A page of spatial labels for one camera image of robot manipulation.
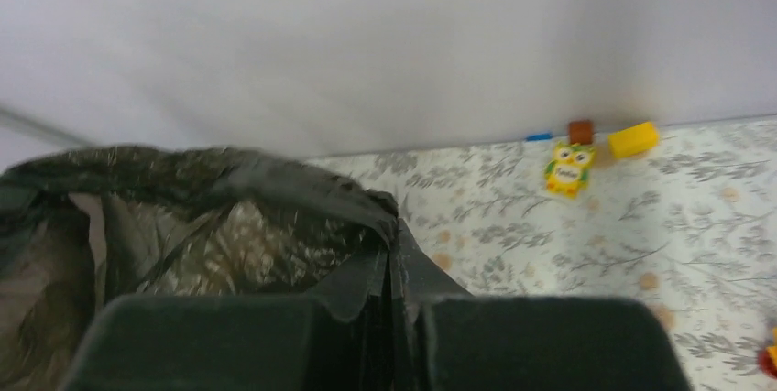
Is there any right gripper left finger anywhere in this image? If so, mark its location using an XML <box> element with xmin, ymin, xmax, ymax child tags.
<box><xmin>60</xmin><ymin>248</ymin><xmax>389</xmax><ymax>391</ymax></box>

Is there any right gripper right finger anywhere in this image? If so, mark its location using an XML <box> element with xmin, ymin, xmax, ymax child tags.
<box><xmin>391</xmin><ymin>223</ymin><xmax>691</xmax><ymax>390</ymax></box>

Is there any black trash bag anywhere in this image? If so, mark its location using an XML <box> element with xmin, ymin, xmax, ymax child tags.
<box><xmin>1</xmin><ymin>145</ymin><xmax>399</xmax><ymax>390</ymax></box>

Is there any yellow toy figure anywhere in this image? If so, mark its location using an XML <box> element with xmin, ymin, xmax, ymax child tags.
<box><xmin>543</xmin><ymin>141</ymin><xmax>596</xmax><ymax>199</ymax></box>

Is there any small brown block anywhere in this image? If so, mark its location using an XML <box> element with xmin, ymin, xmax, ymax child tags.
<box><xmin>567</xmin><ymin>120</ymin><xmax>596</xmax><ymax>145</ymax></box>

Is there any floral patterned table mat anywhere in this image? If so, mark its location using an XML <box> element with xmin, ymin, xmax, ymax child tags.
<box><xmin>318</xmin><ymin>119</ymin><xmax>776</xmax><ymax>390</ymax></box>

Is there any yellow cube block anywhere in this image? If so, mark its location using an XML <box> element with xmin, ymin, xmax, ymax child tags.
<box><xmin>607</xmin><ymin>122</ymin><xmax>660</xmax><ymax>159</ymax></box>

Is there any orange red toy car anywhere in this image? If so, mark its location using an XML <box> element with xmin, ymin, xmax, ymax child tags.
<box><xmin>757</xmin><ymin>328</ymin><xmax>777</xmax><ymax>379</ymax></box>

